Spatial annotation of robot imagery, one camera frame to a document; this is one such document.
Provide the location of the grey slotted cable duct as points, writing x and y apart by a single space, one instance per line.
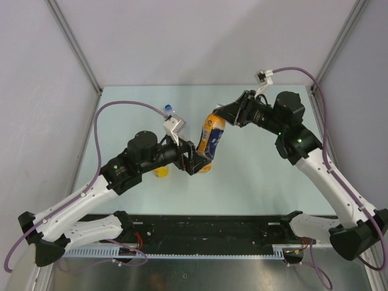
118 252

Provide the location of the left aluminium frame post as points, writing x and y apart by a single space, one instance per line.
70 38

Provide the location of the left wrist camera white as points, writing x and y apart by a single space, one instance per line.
174 127

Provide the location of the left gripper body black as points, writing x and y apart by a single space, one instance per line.
184 162

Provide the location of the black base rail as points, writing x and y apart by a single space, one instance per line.
211 234

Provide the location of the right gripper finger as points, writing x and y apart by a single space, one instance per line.
241 100
231 113

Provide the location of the orange tea bottle blue label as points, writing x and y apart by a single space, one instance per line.
211 133

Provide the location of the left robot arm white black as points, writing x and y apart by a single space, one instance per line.
59 228

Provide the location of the right aluminium frame post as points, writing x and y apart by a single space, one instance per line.
342 37

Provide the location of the yellow juice bottle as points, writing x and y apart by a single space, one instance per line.
161 172

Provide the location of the aluminium frame post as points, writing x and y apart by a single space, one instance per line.
70 38
342 37

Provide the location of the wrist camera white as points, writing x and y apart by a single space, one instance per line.
264 79
174 127

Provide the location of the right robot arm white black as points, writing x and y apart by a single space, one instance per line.
359 225

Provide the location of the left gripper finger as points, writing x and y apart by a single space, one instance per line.
186 138
201 164

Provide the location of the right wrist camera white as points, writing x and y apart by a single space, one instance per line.
264 79

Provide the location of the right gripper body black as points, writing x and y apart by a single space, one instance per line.
251 111

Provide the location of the clear water bottle blue label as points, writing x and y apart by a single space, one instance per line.
169 111

